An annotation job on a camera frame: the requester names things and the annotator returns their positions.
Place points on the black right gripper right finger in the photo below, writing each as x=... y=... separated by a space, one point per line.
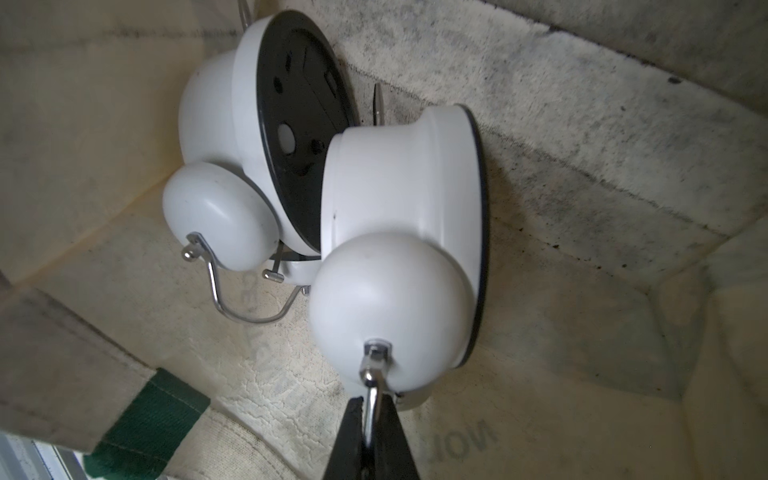
x=390 y=454

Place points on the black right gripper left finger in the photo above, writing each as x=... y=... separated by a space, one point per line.
x=346 y=458

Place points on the canvas bag with green handles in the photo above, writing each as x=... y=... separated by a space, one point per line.
x=625 y=326

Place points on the white twin-bell alarm clock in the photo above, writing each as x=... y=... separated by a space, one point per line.
x=255 y=125

